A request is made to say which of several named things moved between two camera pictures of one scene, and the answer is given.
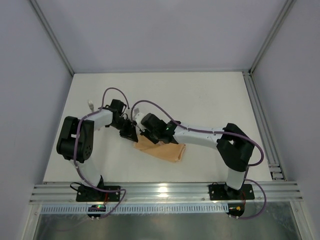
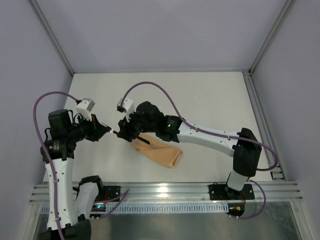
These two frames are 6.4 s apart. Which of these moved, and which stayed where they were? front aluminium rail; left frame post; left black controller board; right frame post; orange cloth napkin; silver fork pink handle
Moved: silver fork pink handle; orange cloth napkin
Stayed: left frame post; left black controller board; right frame post; front aluminium rail
